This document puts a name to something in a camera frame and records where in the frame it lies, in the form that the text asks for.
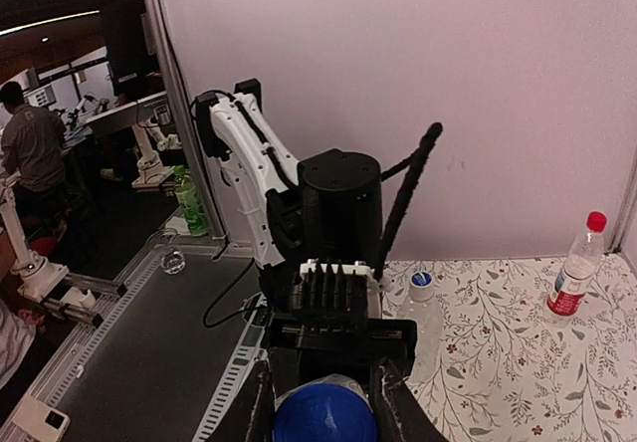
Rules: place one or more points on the red-capped clear bottle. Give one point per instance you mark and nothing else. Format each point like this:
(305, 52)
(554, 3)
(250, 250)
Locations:
(578, 269)

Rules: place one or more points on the small glass cup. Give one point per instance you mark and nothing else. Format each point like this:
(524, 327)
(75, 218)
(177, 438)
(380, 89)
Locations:
(172, 260)

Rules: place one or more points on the green drink bottle background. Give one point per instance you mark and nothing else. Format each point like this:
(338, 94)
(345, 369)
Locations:
(185, 190)

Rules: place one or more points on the Pepsi bottle blue label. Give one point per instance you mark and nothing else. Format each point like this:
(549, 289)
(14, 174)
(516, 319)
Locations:
(346, 382)

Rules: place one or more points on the person in grey shirt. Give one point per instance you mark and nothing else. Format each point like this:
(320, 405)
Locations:
(32, 144)

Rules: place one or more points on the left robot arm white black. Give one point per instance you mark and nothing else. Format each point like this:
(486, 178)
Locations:
(319, 241)

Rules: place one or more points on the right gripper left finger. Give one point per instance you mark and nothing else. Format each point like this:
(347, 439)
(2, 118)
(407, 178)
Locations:
(260, 401)

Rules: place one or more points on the blue Pepsi bottle cap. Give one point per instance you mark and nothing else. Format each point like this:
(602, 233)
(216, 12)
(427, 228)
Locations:
(324, 412)

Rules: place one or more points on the floral patterned table mat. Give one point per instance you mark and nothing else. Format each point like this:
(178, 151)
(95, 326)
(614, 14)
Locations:
(503, 371)

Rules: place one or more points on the clear empty plastic bottle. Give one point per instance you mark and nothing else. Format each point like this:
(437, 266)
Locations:
(422, 307)

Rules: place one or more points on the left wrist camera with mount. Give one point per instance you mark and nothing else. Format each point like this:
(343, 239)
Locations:
(336, 294)

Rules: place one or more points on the white phone on table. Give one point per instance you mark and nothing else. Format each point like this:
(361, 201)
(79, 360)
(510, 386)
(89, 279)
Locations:
(40, 421)

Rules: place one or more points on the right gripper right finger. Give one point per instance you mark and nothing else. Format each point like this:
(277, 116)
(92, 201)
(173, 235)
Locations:
(398, 415)

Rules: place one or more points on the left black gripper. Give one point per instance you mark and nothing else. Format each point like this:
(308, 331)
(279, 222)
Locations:
(299, 354)

